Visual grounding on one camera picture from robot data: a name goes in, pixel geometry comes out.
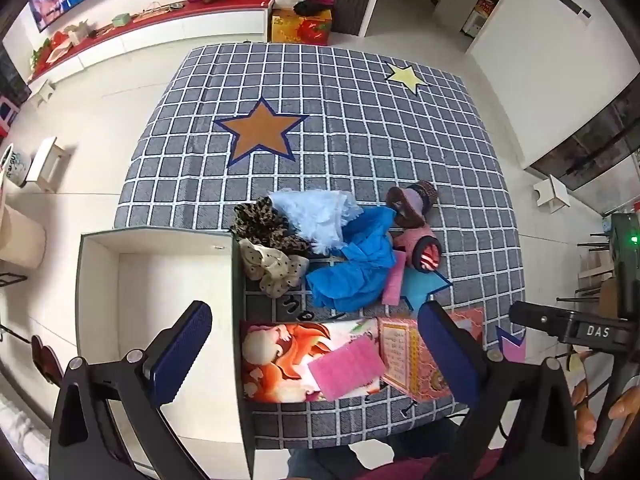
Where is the cartoon picture book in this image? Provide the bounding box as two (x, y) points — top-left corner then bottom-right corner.
(239, 317), (388, 403)

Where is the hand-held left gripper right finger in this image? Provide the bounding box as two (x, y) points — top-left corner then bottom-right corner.
(417, 301), (583, 480)

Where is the leopard print scrunchie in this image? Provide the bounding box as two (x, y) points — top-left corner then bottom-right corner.
(230, 197), (313, 257)

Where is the white stool with cutout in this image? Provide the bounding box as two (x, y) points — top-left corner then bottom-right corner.
(532, 175), (573, 213)

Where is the cream polka dot scrunchie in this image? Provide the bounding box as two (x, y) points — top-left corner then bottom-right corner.
(238, 238), (311, 298)

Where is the red top white cabinet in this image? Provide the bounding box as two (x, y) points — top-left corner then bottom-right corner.
(27, 0), (276, 83)

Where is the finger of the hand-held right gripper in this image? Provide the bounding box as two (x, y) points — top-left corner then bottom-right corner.
(509, 301), (633, 347)

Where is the yellow red gift box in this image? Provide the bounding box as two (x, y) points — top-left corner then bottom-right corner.
(271, 7), (333, 46)

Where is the white storage box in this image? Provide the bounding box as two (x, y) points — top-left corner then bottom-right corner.
(75, 227), (256, 480)

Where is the brown purple plush toy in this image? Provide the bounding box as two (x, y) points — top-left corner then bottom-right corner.
(386, 180), (440, 228)

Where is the pink plush sock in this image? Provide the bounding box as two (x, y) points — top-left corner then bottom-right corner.
(392, 226), (442, 273)

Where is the pink patterned box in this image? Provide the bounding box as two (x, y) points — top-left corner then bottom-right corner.
(377, 307), (485, 403)

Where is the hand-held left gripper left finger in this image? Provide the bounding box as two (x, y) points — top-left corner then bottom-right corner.
(48, 300), (213, 480)

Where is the person's right hand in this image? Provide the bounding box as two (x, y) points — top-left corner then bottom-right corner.
(569, 352), (640, 450)

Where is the light blue fluffy cloth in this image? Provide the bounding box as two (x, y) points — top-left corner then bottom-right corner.
(268, 187), (363, 257)

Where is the grey checked blanket with stars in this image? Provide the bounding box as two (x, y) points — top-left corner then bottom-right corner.
(114, 42), (526, 450)

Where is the white printed mug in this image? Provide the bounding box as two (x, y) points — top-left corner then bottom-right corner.
(0, 144), (32, 188)

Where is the small white stool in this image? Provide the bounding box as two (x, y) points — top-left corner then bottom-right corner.
(32, 80), (56, 106)

